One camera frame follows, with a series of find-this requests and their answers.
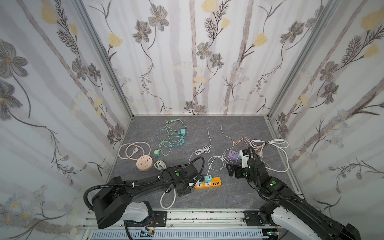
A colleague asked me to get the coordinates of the purple power strip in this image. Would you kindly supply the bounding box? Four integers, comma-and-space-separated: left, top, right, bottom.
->
228, 150, 242, 165

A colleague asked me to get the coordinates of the orange power strip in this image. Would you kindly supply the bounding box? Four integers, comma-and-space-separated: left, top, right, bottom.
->
194, 177, 222, 190

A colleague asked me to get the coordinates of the pink charging cable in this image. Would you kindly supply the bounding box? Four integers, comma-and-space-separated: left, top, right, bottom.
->
223, 137, 268, 163

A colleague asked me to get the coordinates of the teal USB charger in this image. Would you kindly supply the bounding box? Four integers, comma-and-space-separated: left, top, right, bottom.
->
204, 175, 212, 185
178, 129, 187, 137

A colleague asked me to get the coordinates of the thin white cable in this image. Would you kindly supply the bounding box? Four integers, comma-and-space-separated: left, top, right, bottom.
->
188, 129, 213, 164
205, 125, 241, 178

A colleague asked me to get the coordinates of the light green USB charger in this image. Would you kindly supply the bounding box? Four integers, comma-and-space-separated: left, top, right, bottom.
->
153, 149, 160, 159

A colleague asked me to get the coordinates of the round beige power strip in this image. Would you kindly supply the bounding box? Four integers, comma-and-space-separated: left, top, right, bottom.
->
136, 155, 154, 172

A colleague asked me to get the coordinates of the light green charging cable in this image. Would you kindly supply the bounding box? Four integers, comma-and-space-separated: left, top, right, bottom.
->
155, 119, 187, 157

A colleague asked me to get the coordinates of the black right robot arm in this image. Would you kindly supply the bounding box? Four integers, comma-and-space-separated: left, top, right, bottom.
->
226, 147, 361, 240

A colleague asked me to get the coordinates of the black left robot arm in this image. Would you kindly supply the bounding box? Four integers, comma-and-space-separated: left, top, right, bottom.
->
83, 157, 205, 229

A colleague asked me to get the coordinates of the white cord of orange strip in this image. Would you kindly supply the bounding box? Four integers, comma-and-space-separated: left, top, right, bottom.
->
153, 159, 178, 210

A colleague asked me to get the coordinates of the white cord of purple strip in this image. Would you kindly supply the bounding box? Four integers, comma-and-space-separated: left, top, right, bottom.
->
250, 138, 290, 173

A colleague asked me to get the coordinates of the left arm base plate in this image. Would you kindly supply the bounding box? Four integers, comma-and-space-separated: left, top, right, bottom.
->
124, 211, 168, 228

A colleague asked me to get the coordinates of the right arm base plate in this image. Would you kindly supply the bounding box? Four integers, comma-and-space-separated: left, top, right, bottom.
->
243, 210, 278, 227

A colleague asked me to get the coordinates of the aluminium rail frame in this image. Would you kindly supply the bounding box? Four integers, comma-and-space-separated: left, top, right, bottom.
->
82, 209, 290, 240

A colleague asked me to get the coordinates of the beige power cord with plug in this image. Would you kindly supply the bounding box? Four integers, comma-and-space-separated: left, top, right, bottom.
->
117, 141, 151, 160

